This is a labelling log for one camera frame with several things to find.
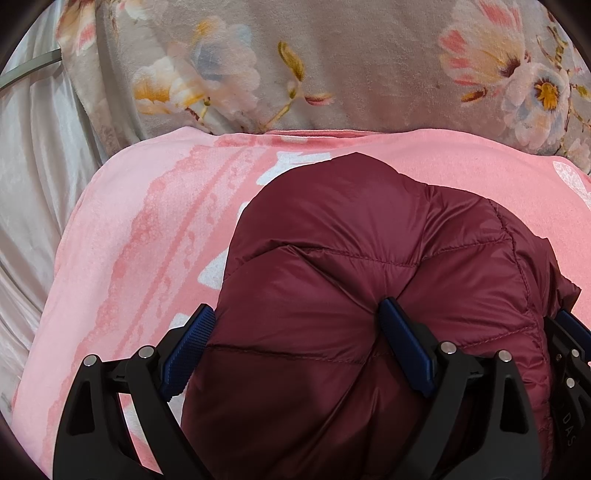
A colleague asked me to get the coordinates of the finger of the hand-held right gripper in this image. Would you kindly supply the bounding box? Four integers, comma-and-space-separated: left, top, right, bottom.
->
543, 308, 591, 457

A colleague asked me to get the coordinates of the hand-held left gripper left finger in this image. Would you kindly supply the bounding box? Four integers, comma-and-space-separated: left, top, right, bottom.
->
54, 303, 217, 480

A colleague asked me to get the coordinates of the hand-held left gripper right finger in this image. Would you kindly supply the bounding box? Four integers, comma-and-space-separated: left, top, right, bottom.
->
378, 297, 542, 480

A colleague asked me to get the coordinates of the maroon puffer jacket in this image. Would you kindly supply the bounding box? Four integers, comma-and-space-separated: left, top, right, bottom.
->
181, 151, 581, 480

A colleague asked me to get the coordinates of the pink printed blanket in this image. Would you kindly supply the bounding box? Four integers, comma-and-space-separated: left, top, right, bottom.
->
9, 127, 591, 480

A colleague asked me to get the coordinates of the white satin sheet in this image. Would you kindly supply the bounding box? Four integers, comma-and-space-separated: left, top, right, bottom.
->
0, 9, 116, 416

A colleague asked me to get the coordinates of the grey floral blanket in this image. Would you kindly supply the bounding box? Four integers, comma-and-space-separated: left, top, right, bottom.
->
54, 0, 591, 175

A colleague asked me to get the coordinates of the grey cable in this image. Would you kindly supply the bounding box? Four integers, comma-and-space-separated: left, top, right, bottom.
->
0, 49, 62, 90

